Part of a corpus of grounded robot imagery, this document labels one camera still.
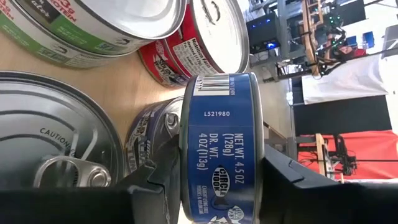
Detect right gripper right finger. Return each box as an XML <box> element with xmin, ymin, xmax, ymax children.
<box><xmin>259</xmin><ymin>144</ymin><xmax>398</xmax><ymax>224</ymax></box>

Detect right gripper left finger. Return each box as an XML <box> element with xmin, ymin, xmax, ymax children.
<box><xmin>0</xmin><ymin>136</ymin><xmax>181</xmax><ymax>224</ymax></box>

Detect blue albacore tuna can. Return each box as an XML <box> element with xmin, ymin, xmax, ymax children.
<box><xmin>124</xmin><ymin>96</ymin><xmax>184</xmax><ymax>175</ymax></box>

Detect silver can green label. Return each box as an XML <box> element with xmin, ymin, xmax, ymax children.
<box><xmin>0</xmin><ymin>70</ymin><xmax>125</xmax><ymax>190</ymax></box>

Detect blue label tuna can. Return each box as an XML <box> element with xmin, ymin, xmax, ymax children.
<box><xmin>179</xmin><ymin>73</ymin><xmax>265</xmax><ymax>224</ymax></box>

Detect silver-lid seafood can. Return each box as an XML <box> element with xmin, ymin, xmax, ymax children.
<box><xmin>164</xmin><ymin>0</ymin><xmax>251</xmax><ymax>78</ymax></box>
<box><xmin>0</xmin><ymin>12</ymin><xmax>131</xmax><ymax>70</ymax></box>
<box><xmin>138</xmin><ymin>40</ymin><xmax>193</xmax><ymax>90</ymax></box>

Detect large green can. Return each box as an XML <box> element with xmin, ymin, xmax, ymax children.
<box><xmin>14</xmin><ymin>0</ymin><xmax>187</xmax><ymax>57</ymax></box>

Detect wooden shelf black legs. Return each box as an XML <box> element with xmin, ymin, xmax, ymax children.
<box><xmin>0</xmin><ymin>30</ymin><xmax>295</xmax><ymax>224</ymax></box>

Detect red cloth panel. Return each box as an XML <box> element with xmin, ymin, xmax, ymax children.
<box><xmin>297</xmin><ymin>129</ymin><xmax>398</xmax><ymax>181</ymax></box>

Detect black cloth panel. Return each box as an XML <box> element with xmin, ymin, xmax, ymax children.
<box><xmin>294</xmin><ymin>95</ymin><xmax>393</xmax><ymax>138</ymax></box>

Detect white cloth panel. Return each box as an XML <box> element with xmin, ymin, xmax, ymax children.
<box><xmin>301</xmin><ymin>55</ymin><xmax>389</xmax><ymax>105</ymax></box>

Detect person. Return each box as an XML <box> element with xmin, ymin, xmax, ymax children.
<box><xmin>337</xmin><ymin>43</ymin><xmax>368</xmax><ymax>62</ymax></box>

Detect black box blue lights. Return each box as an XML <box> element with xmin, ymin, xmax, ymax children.
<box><xmin>247</xmin><ymin>12</ymin><xmax>280</xmax><ymax>54</ymax></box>

